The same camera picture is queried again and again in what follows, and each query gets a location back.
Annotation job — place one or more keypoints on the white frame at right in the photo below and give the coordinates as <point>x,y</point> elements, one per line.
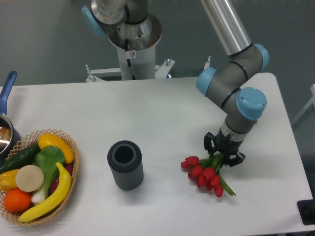
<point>305,111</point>

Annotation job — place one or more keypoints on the orange fruit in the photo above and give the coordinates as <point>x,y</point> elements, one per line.
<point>17,200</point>

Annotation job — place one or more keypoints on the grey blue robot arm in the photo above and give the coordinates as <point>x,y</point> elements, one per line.
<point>135,33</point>

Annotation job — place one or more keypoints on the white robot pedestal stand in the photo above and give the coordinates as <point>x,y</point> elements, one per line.
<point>134,65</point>

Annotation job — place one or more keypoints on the yellow squash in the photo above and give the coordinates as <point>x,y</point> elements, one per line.
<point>48,139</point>

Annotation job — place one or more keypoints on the yellow bell pepper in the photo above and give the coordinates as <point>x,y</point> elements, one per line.
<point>7,180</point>

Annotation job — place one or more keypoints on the woven wicker basket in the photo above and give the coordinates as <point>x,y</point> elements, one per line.
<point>74,160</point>

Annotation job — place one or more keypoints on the dark grey ribbed vase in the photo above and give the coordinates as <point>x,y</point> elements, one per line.
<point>125,161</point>

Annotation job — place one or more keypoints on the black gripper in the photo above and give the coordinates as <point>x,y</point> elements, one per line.
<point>225,145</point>

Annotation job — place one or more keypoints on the black device at edge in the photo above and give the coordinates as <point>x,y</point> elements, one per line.
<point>307,211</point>

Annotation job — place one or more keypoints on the beige round disc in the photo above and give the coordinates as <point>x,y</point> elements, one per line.
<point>29,178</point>

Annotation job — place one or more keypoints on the dark red fruit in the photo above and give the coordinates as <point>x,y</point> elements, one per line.
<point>54,185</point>

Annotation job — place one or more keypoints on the blue handled saucepan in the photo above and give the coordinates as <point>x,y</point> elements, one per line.
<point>9,136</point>

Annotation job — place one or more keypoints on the yellow banana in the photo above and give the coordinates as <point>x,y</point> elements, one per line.
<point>52,201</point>

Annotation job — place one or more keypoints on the red tulip bouquet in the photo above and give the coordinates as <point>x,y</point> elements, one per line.
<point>206,172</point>

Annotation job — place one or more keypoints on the green cucumber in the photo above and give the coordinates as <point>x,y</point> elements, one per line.
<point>20,159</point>

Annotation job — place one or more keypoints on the green bok choy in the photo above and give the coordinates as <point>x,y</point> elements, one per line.
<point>46,160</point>

